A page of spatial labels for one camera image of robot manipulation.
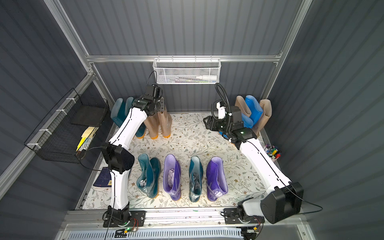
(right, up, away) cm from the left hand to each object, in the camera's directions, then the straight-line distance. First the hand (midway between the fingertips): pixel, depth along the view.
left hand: (161, 104), depth 88 cm
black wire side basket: (-45, -19, -19) cm, 52 cm away
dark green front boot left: (-1, -37, -23) cm, 43 cm away
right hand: (+28, -10, -13) cm, 33 cm away
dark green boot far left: (-24, -6, -4) cm, 25 cm away
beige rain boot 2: (+63, -3, -1) cm, 63 cm away
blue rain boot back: (+56, -4, -3) cm, 56 cm away
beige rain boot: (+2, -11, +3) cm, 12 cm away
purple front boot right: (+30, -37, -22) cm, 52 cm away
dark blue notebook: (-33, -44, -3) cm, 55 cm away
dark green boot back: (-21, +2, +3) cm, 22 cm away
